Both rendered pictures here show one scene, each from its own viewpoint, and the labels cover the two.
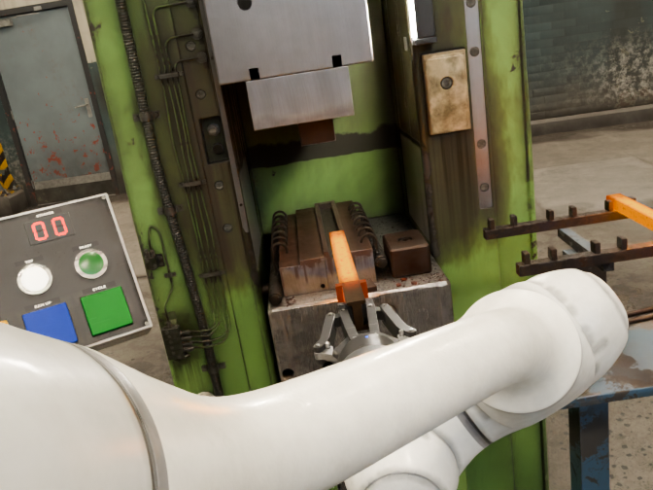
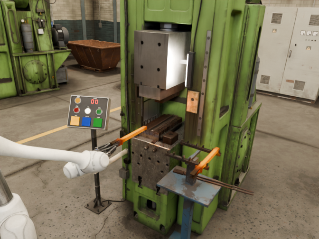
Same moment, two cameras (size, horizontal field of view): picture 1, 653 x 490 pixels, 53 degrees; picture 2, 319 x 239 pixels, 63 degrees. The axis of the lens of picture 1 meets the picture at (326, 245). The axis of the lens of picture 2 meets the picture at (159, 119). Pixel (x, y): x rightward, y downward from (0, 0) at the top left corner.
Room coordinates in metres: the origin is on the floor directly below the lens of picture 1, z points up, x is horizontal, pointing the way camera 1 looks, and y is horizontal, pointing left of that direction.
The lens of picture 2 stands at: (-0.32, -1.10, 1.91)
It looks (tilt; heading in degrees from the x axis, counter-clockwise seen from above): 23 degrees down; 32
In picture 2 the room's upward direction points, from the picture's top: 2 degrees clockwise
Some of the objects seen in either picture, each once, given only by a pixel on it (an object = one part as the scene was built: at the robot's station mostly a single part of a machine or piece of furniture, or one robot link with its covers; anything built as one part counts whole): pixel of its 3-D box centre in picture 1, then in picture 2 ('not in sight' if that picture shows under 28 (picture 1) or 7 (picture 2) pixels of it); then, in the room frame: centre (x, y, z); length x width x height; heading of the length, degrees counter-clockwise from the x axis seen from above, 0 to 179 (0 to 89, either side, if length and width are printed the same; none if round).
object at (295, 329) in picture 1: (358, 334); (165, 152); (1.52, -0.05, 0.69); 0.56 x 0.38 x 0.45; 1
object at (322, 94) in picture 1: (297, 89); (163, 86); (1.50, 0.01, 1.32); 0.42 x 0.20 x 0.10; 1
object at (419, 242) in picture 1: (406, 253); (170, 137); (1.36, -0.17, 0.95); 0.12 x 0.08 x 0.06; 1
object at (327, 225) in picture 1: (329, 226); (164, 122); (1.51, -0.02, 0.99); 0.42 x 0.05 x 0.01; 1
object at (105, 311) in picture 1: (107, 311); (98, 122); (1.13, 0.42, 1.01); 0.07 x 0.05 x 0.07; 116
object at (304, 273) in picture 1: (322, 241); (161, 125); (1.50, 0.01, 0.96); 0.42 x 0.20 x 0.09; 1
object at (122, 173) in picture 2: not in sight; (124, 173); (1.41, 0.37, 0.36); 0.09 x 0.07 x 0.12; 91
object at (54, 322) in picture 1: (50, 329); (86, 121); (1.09, 0.51, 1.01); 0.07 x 0.05 x 0.07; 116
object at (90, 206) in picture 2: not in sight; (98, 201); (1.21, 0.56, 0.05); 0.22 x 0.22 x 0.09; 1
